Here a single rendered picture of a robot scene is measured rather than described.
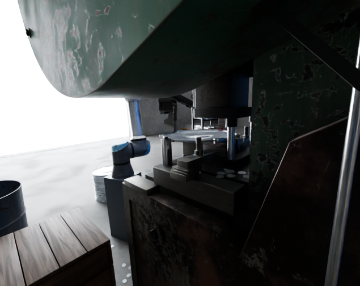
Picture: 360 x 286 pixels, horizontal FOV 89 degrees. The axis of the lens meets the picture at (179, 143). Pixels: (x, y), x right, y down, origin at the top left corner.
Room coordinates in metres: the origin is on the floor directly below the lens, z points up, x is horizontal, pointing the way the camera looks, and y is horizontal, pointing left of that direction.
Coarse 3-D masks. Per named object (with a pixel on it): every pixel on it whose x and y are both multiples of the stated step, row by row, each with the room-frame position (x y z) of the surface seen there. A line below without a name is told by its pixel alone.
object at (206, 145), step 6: (240, 138) 0.64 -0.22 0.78; (246, 138) 0.67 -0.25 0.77; (204, 144) 0.62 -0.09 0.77; (210, 144) 0.60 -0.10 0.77; (216, 144) 0.59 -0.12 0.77; (222, 144) 0.57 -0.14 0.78; (240, 144) 0.64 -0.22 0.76; (222, 150) 0.57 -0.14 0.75; (240, 150) 0.64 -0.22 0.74; (222, 156) 0.57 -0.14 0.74
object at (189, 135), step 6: (180, 132) 0.84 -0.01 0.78; (186, 132) 0.83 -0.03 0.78; (192, 132) 0.78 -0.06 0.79; (198, 132) 0.77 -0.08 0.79; (204, 132) 0.76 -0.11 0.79; (210, 132) 0.76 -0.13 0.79; (216, 132) 0.79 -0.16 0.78; (222, 132) 0.78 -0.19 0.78; (174, 138) 0.67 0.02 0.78; (180, 138) 0.67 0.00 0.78; (186, 138) 0.66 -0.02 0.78; (192, 138) 0.66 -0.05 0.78; (204, 138) 0.65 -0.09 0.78; (210, 138) 0.64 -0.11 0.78
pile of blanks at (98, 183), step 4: (92, 176) 1.71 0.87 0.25; (96, 176) 1.68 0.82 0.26; (100, 176) 1.65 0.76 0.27; (104, 176) 1.66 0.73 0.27; (96, 180) 1.67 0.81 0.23; (100, 180) 1.65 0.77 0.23; (96, 184) 1.67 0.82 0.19; (100, 184) 1.65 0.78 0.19; (96, 188) 1.70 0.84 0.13; (100, 188) 1.67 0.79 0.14; (104, 188) 1.67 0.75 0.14; (96, 192) 1.68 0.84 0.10; (100, 192) 1.66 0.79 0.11; (104, 192) 1.65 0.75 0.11; (96, 196) 1.69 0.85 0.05; (100, 196) 1.66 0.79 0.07; (104, 196) 1.66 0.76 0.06; (96, 200) 1.70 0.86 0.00; (100, 200) 1.66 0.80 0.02; (104, 200) 1.65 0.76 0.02
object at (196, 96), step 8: (248, 64) 0.66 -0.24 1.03; (232, 72) 0.58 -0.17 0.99; (240, 72) 0.62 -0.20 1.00; (248, 72) 0.66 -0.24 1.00; (216, 80) 0.59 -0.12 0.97; (224, 80) 0.57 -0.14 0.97; (232, 80) 0.58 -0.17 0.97; (240, 80) 0.62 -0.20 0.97; (248, 80) 0.66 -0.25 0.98; (200, 88) 0.63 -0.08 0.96; (208, 88) 0.61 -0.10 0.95; (216, 88) 0.59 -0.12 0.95; (224, 88) 0.57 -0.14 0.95; (232, 88) 0.58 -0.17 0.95; (240, 88) 0.62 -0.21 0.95; (248, 88) 0.66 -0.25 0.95; (192, 96) 0.69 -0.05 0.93; (200, 96) 0.63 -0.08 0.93; (208, 96) 0.61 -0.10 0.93; (216, 96) 0.59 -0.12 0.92; (224, 96) 0.57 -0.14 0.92; (232, 96) 0.58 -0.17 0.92; (240, 96) 0.62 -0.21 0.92; (200, 104) 0.63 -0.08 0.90; (208, 104) 0.61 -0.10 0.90; (216, 104) 0.59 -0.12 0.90; (224, 104) 0.57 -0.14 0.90; (232, 104) 0.58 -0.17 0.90; (240, 104) 0.62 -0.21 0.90
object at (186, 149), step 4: (176, 132) 0.85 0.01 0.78; (160, 136) 0.79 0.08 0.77; (184, 144) 0.72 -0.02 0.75; (188, 144) 0.71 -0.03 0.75; (192, 144) 0.69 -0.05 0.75; (184, 148) 0.72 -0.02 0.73; (188, 148) 0.71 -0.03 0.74; (192, 148) 0.69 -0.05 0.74; (184, 152) 0.72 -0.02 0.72; (188, 152) 0.71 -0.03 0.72; (192, 152) 0.69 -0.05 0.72
